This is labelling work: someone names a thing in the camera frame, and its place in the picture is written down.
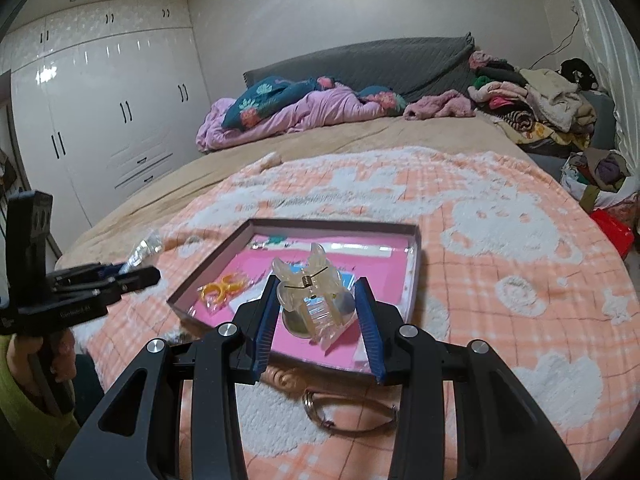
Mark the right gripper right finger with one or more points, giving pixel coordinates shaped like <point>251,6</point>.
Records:
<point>502,433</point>

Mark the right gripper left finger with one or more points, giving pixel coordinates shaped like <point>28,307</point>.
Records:
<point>134,431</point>

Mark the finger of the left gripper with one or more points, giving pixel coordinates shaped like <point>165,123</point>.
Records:
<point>130,279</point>
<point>84,274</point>

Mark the yellow rings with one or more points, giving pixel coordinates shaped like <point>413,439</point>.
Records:
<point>220,287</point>

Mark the translucent small hair claw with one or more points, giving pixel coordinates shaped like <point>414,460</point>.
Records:
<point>315,303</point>

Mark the silver jewelry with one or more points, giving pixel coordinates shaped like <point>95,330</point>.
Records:
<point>146,253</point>

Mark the green sleeve forearm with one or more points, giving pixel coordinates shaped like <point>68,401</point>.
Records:
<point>41,433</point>

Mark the person's left hand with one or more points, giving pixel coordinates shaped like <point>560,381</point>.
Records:
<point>57,351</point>

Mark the beige bed sheet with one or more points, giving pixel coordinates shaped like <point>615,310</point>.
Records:
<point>114,236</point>

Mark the white earring card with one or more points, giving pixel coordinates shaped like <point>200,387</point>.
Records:
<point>254,292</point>

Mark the dark shallow cardboard box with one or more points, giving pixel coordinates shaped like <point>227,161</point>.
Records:
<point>386,254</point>

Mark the small white packet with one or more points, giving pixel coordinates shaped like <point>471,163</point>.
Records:
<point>360,357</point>

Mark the orange plaid cloud blanket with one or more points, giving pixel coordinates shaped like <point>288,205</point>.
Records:
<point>508,256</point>

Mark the white wardrobe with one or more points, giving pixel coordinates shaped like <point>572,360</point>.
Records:
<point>106,99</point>

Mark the red plastic object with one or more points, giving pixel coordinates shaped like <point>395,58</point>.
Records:
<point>620,235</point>

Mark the purple floral duvet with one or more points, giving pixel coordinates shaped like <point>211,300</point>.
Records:
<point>276,105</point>

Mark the bag of clothes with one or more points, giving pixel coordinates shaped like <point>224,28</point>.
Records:
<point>598,179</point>

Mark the pile of folded clothes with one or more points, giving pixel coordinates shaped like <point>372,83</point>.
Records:
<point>537,108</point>

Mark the pink fuzzy garment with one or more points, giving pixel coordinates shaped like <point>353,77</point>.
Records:
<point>448,104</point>

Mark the grey padded headboard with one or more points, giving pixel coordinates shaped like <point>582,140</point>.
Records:
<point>412,67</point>

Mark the black bag by curtain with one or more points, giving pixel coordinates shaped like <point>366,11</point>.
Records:
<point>578,72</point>

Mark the white striped curtain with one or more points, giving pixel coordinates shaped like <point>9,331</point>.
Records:
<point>615,58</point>

